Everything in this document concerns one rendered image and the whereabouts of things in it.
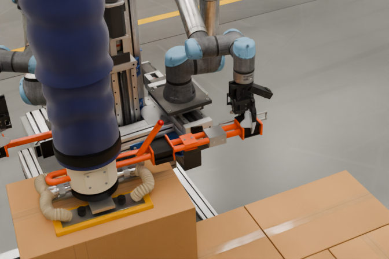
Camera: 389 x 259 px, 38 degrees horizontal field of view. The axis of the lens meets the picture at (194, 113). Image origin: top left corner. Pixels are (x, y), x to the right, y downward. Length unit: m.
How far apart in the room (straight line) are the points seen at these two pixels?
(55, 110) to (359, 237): 1.52
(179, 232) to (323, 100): 2.70
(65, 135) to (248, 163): 2.22
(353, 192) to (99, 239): 1.42
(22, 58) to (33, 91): 0.40
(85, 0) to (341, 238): 1.63
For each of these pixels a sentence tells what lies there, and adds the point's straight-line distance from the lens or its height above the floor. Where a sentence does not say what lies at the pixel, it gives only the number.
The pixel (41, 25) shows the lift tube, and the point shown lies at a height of 1.79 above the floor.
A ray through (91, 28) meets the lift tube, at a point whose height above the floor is 1.76.
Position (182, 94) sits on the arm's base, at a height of 1.08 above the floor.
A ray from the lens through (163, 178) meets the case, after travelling 2.14.
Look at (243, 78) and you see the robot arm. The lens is 2.01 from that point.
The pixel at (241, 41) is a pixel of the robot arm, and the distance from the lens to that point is 1.97.
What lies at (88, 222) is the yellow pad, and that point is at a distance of 1.99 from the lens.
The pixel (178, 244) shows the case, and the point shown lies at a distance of 2.11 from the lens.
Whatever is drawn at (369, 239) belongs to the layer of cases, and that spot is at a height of 0.54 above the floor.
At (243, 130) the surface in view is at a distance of 2.11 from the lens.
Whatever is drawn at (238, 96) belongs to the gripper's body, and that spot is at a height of 1.35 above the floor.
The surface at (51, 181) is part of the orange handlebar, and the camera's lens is 1.99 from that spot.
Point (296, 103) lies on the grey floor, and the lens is 4.50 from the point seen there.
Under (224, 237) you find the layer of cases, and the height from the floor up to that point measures 0.54.
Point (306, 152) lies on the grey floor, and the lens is 4.01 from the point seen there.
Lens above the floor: 2.47
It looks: 34 degrees down
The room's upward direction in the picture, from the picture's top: 2 degrees counter-clockwise
